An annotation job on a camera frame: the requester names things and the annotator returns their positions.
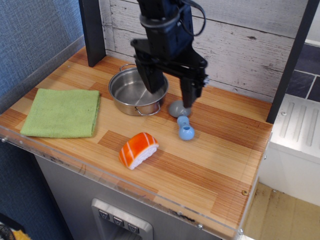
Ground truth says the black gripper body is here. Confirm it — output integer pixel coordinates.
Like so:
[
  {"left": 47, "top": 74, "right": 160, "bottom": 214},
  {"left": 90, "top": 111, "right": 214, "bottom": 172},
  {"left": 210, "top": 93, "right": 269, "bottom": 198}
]
[{"left": 130, "top": 23, "right": 208, "bottom": 86}]

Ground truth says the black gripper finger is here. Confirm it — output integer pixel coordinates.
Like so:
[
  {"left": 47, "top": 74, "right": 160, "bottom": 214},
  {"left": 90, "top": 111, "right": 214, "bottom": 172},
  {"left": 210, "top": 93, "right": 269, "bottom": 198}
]
[
  {"left": 136, "top": 63, "right": 165, "bottom": 93},
  {"left": 180, "top": 76, "right": 203, "bottom": 108}
]

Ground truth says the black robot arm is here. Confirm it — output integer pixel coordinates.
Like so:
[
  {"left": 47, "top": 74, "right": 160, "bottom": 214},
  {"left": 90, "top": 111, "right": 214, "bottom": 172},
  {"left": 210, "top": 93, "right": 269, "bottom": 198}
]
[{"left": 130, "top": 0, "right": 209, "bottom": 108}]

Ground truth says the green cloth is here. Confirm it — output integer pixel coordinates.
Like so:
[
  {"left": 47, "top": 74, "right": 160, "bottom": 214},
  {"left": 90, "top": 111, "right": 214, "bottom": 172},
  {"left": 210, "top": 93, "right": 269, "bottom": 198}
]
[{"left": 20, "top": 88, "right": 100, "bottom": 139}]

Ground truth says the small steel pot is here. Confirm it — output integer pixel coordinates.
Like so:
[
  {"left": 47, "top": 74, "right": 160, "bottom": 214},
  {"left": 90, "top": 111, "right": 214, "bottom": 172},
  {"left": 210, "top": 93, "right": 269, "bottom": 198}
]
[{"left": 108, "top": 63, "right": 169, "bottom": 116}]

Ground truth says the toy salmon sushi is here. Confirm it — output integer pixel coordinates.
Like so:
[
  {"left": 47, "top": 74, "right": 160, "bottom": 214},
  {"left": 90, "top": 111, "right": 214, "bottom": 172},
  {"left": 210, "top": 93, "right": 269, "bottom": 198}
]
[{"left": 118, "top": 132, "right": 159, "bottom": 170}]

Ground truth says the clear acrylic edge strip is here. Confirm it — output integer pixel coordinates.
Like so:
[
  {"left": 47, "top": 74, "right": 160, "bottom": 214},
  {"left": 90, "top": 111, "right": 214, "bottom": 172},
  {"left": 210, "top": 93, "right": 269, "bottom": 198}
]
[{"left": 0, "top": 127, "right": 244, "bottom": 240}]

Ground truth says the white ribbed side counter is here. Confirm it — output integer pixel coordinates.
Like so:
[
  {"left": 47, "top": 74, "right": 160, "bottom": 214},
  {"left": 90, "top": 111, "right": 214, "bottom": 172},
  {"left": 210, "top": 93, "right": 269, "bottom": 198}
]
[{"left": 259, "top": 94, "right": 320, "bottom": 205}]

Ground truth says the silver dispenser panel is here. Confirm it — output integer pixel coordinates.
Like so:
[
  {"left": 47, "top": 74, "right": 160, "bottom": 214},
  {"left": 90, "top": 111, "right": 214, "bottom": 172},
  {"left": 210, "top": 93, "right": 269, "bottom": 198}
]
[{"left": 91, "top": 198, "right": 154, "bottom": 240}]

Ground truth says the yellow object at corner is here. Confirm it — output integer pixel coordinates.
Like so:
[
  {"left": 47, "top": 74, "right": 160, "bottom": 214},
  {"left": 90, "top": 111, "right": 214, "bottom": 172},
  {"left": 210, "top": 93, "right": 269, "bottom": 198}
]
[{"left": 12, "top": 230, "right": 31, "bottom": 240}]

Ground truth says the left black frame post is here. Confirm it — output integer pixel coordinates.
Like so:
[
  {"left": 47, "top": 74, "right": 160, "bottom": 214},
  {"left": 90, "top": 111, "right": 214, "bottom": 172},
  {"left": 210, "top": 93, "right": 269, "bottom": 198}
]
[{"left": 78, "top": 0, "right": 106, "bottom": 67}]

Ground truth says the black frame post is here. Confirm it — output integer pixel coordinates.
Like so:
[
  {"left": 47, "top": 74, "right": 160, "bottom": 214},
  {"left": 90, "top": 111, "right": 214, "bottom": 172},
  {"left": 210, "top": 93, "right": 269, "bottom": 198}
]
[
  {"left": 78, "top": 0, "right": 106, "bottom": 67},
  {"left": 266, "top": 0, "right": 320, "bottom": 124}
]

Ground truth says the right black frame post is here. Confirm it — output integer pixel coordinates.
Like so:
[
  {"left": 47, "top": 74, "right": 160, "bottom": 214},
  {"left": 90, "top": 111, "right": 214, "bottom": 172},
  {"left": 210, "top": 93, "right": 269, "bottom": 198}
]
[{"left": 266, "top": 0, "right": 320, "bottom": 124}]

